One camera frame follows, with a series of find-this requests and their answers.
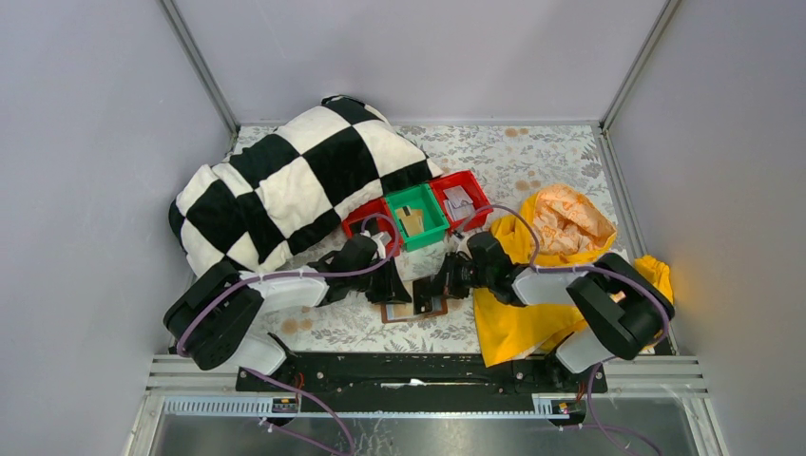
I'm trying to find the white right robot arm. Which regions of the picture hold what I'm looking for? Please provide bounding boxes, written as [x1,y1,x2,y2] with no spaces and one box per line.
[429,233,675,374]

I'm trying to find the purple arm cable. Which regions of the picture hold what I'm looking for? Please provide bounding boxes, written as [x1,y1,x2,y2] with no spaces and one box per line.
[175,214,402,359]
[451,204,674,348]

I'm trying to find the left red plastic bin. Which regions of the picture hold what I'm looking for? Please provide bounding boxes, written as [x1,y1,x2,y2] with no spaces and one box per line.
[341,199,403,257]

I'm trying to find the grey credit card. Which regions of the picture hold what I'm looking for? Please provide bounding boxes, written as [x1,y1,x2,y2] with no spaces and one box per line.
[412,277,433,315]

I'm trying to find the gold cards in green bin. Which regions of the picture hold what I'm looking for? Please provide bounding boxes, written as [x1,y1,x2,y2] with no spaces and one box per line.
[395,205,424,238]

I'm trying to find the white cards in red bin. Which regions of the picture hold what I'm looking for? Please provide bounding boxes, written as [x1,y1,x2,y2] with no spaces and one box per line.
[444,186,475,221]

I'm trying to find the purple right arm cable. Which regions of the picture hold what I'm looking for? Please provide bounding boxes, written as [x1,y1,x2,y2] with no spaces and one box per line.
[451,204,674,348]

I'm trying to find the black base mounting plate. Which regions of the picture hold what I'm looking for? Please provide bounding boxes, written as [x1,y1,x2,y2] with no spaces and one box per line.
[272,351,607,413]

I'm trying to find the green plastic bin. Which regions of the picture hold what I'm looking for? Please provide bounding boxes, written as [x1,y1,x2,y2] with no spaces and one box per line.
[384,183,449,252]

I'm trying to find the red plastic bin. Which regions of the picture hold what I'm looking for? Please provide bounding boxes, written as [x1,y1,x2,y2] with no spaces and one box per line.
[341,199,403,257]
[429,170,492,231]

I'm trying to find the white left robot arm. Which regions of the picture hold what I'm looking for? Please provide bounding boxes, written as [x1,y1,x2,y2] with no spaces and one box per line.
[163,235,411,374]

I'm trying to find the black white checkered blanket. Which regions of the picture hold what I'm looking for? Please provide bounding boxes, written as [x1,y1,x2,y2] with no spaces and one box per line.
[168,95,442,276]

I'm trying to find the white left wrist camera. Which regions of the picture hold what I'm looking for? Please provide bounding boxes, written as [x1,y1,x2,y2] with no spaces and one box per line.
[370,232,393,259]

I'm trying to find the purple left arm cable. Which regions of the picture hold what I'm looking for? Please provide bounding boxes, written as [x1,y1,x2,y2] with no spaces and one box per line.
[175,214,402,359]

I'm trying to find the right red plastic bin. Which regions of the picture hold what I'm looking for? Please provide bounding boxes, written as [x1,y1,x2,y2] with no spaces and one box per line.
[429,170,492,231]

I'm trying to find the yellow raincoat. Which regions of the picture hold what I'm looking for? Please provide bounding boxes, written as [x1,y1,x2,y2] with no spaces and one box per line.
[471,182,675,370]

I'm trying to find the floral table mat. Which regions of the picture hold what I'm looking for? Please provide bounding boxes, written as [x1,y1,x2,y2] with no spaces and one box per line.
[249,125,624,365]

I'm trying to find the brown leather card holder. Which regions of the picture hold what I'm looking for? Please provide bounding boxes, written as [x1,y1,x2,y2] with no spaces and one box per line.
[380,280,448,324]

